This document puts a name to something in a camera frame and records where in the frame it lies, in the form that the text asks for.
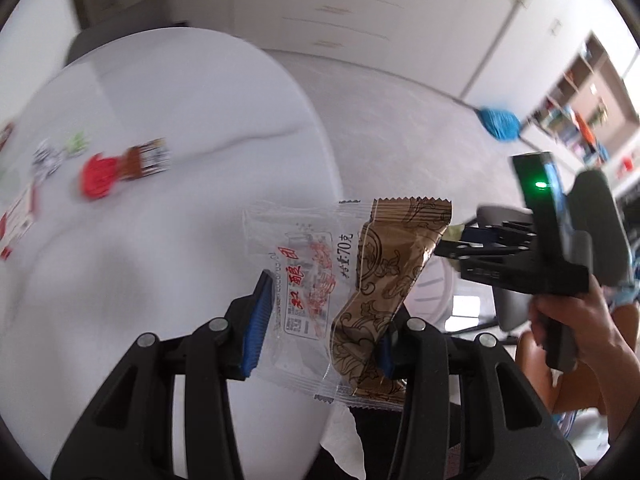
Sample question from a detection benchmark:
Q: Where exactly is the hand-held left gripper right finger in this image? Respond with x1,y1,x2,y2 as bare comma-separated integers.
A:
375,310,583,480

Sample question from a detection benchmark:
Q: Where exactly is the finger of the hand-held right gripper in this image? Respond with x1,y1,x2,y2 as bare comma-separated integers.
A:
462,221,538,245
434,240,531,267

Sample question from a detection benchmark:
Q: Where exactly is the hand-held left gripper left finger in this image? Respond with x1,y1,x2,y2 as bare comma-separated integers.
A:
50,269,276,480

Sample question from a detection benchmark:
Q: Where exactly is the round plastic basin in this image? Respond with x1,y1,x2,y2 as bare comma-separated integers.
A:
397,259,498,336

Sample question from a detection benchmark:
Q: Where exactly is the clear brown snack wrapper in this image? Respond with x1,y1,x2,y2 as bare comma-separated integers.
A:
242,197,453,411

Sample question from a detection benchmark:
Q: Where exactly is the person's right forearm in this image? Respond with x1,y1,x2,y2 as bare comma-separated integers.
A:
575,340,640,456

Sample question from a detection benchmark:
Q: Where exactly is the person's right hand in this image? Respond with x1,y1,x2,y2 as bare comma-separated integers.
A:
529,279,628,363

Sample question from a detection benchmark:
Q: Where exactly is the dark cloth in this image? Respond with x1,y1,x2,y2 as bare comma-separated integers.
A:
350,405,416,480

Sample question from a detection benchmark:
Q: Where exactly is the open shelf with books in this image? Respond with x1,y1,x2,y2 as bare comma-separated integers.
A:
530,35,640,196

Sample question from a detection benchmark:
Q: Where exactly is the dark brown snack wrapper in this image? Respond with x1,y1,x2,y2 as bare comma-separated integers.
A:
120,139,173,181

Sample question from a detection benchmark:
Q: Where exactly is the white tall cabinet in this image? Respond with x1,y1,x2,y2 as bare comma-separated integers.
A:
460,0,640,111

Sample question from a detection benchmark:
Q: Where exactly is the red round snack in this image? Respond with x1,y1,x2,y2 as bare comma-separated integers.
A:
80,155,123,200

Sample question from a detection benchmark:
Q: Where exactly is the beige drawer cabinet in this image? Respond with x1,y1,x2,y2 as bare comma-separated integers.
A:
280,0,541,61

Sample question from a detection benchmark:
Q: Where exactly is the red white medicine box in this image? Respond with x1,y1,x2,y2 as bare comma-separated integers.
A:
0,180,41,261

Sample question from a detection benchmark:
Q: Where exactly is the small grey candy wrapper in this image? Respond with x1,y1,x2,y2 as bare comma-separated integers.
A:
32,141,66,177

